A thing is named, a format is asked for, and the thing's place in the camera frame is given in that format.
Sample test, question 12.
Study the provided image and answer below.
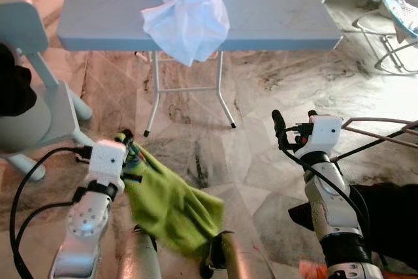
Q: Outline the lime green garment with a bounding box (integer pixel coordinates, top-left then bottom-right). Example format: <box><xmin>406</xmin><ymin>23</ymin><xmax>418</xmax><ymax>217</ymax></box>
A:
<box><xmin>114</xmin><ymin>132</ymin><xmax>226</xmax><ymax>258</ymax></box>

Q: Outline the white shirt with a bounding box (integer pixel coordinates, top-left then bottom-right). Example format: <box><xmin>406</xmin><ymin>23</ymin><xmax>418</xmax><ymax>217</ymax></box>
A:
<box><xmin>142</xmin><ymin>0</ymin><xmax>234</xmax><ymax>67</ymax></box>

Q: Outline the clear plastic clothes hanger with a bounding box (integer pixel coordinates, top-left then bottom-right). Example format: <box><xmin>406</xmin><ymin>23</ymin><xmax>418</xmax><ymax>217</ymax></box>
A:
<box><xmin>340</xmin><ymin>117</ymin><xmax>418</xmax><ymax>150</ymax></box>

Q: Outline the light blue chair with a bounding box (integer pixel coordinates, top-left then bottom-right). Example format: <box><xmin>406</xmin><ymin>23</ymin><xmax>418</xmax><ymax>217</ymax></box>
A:
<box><xmin>0</xmin><ymin>0</ymin><xmax>93</xmax><ymax>182</ymax></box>

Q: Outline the black metal clothes rack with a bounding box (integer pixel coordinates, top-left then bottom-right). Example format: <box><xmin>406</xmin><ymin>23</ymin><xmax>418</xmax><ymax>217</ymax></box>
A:
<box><xmin>332</xmin><ymin>127</ymin><xmax>418</xmax><ymax>162</ymax></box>

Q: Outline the grey right robot leg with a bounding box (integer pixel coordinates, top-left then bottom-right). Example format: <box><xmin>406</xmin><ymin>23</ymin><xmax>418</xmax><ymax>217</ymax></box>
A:
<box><xmin>199</xmin><ymin>230</ymin><xmax>262</xmax><ymax>279</ymax></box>

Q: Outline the patterned baby bouncer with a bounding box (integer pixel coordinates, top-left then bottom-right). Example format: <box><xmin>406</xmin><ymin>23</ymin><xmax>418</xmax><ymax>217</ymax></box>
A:
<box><xmin>353</xmin><ymin>0</ymin><xmax>418</xmax><ymax>76</ymax></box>

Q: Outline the blue-grey folding table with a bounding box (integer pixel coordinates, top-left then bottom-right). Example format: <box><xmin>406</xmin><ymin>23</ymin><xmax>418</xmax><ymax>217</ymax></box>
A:
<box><xmin>57</xmin><ymin>0</ymin><xmax>344</xmax><ymax>138</ymax></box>

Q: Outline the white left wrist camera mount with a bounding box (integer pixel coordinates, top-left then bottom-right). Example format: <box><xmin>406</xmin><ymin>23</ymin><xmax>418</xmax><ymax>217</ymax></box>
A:
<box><xmin>88</xmin><ymin>139</ymin><xmax>129</xmax><ymax>186</ymax></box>

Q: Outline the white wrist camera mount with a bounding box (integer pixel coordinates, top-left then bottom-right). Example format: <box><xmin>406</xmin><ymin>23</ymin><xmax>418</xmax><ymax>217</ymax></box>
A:
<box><xmin>307</xmin><ymin>115</ymin><xmax>344</xmax><ymax>157</ymax></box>
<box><xmin>88</xmin><ymin>139</ymin><xmax>129</xmax><ymax>186</ymax></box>

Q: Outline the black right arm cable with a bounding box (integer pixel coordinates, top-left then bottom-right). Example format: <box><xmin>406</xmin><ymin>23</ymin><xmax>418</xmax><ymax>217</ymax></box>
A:
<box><xmin>271</xmin><ymin>110</ymin><xmax>372</xmax><ymax>244</ymax></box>

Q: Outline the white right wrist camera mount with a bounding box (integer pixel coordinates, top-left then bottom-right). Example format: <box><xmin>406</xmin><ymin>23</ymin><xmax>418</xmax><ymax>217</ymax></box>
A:
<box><xmin>307</xmin><ymin>115</ymin><xmax>344</xmax><ymax>157</ymax></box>

